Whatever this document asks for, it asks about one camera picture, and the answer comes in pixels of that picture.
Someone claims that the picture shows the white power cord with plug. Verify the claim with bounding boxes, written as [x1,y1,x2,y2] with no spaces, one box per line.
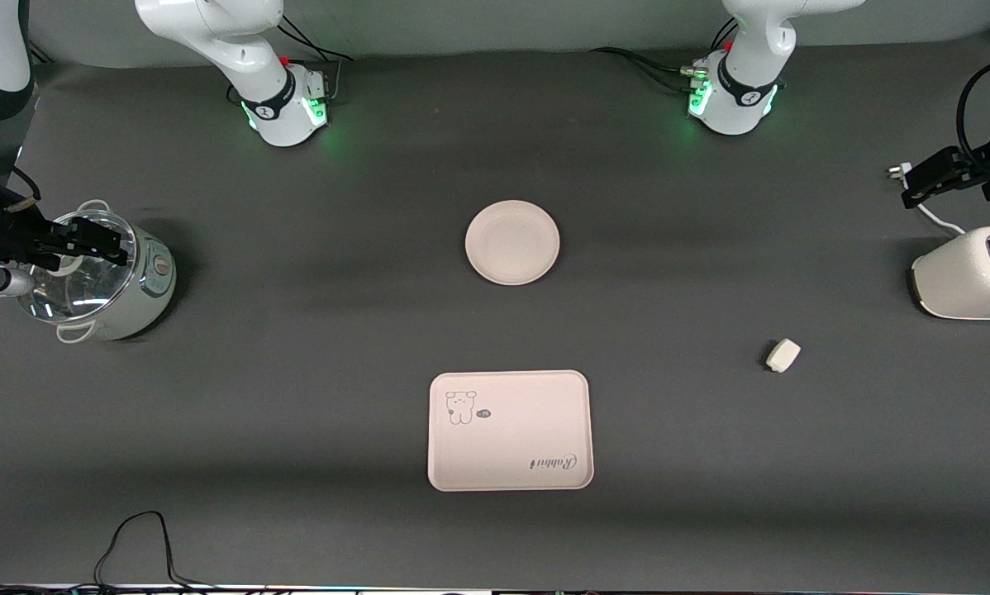
[888,163,967,237]

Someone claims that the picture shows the pale green electric cooking pot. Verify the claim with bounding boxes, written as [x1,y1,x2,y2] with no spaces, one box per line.
[14,198,178,344]

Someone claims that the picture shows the beige rectangular tray with print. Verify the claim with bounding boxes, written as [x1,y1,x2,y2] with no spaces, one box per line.
[427,370,595,493]

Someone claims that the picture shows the glass pot lid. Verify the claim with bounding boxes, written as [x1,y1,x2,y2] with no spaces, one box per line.
[14,209,139,323]

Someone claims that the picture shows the black right arm base cables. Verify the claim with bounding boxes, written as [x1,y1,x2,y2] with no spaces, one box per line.
[276,15,355,65]

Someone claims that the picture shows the small white bun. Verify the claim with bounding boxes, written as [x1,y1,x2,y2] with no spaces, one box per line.
[765,338,802,374]

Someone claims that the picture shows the black left arm base cables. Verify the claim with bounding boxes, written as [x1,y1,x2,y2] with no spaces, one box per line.
[588,46,704,93]

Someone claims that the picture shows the white toaster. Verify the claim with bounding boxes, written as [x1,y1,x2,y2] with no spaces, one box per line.
[911,225,990,321]

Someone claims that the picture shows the black arm base cables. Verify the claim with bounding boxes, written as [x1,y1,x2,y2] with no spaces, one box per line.
[588,46,704,93]
[276,15,355,65]

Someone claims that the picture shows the round beige plate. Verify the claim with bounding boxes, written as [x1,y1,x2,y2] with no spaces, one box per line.
[464,199,560,287]

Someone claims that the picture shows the thin black cable loop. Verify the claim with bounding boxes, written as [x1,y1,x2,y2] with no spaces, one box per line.
[0,511,223,595]

